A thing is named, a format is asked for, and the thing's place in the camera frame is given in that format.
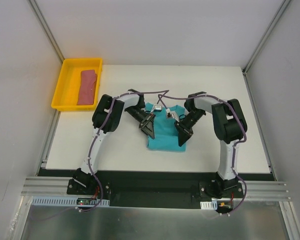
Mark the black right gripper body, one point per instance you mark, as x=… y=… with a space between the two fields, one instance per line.
x=183 y=127

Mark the yellow plastic bin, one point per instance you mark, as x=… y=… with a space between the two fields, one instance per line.
x=67 y=89

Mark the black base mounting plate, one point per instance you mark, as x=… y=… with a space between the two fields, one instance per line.
x=141 y=189

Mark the right aluminium corner post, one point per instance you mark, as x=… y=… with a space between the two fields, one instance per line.
x=269 y=30

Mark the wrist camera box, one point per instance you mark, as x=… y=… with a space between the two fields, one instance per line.
x=172 y=115
x=157 y=108

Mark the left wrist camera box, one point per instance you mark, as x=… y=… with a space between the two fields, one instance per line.
x=157 y=108

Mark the red folded t shirt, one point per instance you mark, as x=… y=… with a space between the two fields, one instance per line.
x=87 y=90

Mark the left aluminium corner post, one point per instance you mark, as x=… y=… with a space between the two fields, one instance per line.
x=46 y=29

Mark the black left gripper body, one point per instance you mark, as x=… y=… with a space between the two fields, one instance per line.
x=147 y=121

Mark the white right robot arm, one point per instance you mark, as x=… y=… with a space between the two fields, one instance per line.
x=230 y=127

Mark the cyan t shirt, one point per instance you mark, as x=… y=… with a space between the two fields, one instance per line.
x=165 y=134

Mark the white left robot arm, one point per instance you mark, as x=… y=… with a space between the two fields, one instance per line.
x=105 y=120

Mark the aluminium front rail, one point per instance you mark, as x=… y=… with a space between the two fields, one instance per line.
x=276 y=191

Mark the aluminium corner post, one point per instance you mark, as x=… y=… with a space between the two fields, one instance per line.
x=269 y=30
x=46 y=29

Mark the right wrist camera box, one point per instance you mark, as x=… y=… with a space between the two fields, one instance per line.
x=172 y=115

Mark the right white cable duct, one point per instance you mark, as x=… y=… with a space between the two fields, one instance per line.
x=209 y=205

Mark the left grey cable duct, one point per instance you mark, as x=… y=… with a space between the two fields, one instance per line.
x=58 y=201

